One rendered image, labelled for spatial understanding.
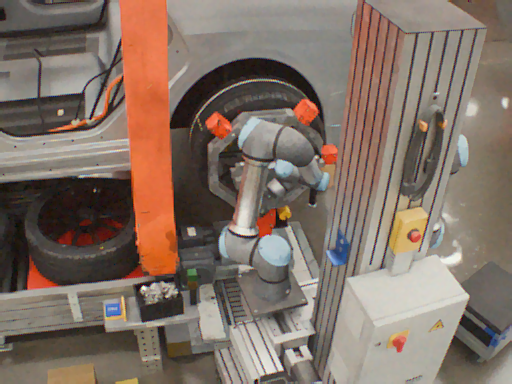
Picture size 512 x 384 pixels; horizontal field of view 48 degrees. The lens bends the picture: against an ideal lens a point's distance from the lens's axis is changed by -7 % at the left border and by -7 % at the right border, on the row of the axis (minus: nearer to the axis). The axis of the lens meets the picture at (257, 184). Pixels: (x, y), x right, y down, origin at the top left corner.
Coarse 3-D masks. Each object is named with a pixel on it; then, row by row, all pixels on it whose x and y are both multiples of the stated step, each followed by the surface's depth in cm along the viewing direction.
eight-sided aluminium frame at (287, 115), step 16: (256, 112) 280; (272, 112) 281; (288, 112) 281; (240, 128) 278; (304, 128) 286; (208, 144) 285; (224, 144) 281; (320, 144) 293; (208, 160) 289; (208, 176) 295; (224, 192) 298; (288, 192) 312
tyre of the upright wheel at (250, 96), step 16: (240, 80) 293; (208, 96) 296; (224, 96) 287; (240, 96) 283; (256, 96) 280; (272, 96) 282; (288, 96) 285; (304, 96) 302; (208, 112) 289; (224, 112) 281; (240, 112) 282; (320, 128) 298; (192, 144) 297; (192, 160) 301
